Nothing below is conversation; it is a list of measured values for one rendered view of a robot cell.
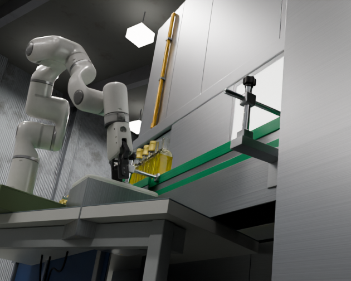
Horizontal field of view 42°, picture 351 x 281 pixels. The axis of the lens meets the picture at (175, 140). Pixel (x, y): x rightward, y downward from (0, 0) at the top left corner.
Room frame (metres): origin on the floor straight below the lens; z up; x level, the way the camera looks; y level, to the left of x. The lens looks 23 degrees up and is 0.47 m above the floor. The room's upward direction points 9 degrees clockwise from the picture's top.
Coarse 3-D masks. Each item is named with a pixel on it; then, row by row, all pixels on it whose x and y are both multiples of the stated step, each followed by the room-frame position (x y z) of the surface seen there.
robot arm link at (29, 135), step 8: (24, 128) 1.53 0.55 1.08; (32, 128) 1.54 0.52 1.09; (40, 128) 1.55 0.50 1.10; (48, 128) 1.56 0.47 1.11; (16, 136) 1.55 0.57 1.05; (24, 136) 1.53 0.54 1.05; (32, 136) 1.54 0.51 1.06; (40, 136) 1.55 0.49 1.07; (48, 136) 1.56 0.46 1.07; (16, 144) 1.55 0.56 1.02; (24, 144) 1.54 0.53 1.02; (32, 144) 1.55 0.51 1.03; (40, 144) 1.57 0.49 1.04; (48, 144) 1.57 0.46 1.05; (16, 152) 1.55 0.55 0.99; (24, 152) 1.54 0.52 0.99; (32, 152) 1.55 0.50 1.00
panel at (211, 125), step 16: (240, 80) 1.37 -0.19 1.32; (224, 96) 1.46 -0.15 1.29; (192, 112) 1.67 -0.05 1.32; (208, 112) 1.55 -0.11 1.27; (224, 112) 1.45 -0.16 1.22; (176, 128) 1.78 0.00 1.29; (192, 128) 1.65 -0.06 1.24; (208, 128) 1.54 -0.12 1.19; (224, 128) 1.44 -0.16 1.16; (176, 144) 1.76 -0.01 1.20; (192, 144) 1.63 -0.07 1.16; (208, 144) 1.52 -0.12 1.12; (176, 160) 1.74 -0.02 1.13
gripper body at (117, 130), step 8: (112, 128) 1.24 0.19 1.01; (120, 128) 1.23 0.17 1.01; (128, 128) 1.23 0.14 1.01; (112, 136) 1.24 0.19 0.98; (120, 136) 1.22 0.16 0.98; (128, 136) 1.23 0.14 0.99; (112, 144) 1.25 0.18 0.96; (120, 144) 1.22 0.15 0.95; (128, 144) 1.23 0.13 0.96; (112, 152) 1.26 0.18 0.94; (120, 152) 1.25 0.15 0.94
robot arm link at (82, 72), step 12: (84, 60) 1.32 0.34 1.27; (72, 72) 1.33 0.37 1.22; (84, 72) 1.29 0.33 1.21; (72, 84) 1.26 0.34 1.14; (84, 84) 1.24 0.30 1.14; (72, 96) 1.27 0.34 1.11; (84, 96) 1.24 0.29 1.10; (96, 96) 1.25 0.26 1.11; (84, 108) 1.26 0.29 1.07; (96, 108) 1.28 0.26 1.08
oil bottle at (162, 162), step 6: (162, 150) 1.54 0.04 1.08; (156, 156) 1.55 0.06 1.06; (162, 156) 1.53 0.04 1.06; (168, 156) 1.54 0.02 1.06; (156, 162) 1.55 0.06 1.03; (162, 162) 1.54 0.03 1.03; (168, 162) 1.55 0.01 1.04; (156, 168) 1.54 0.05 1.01; (162, 168) 1.54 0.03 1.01; (168, 168) 1.55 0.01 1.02
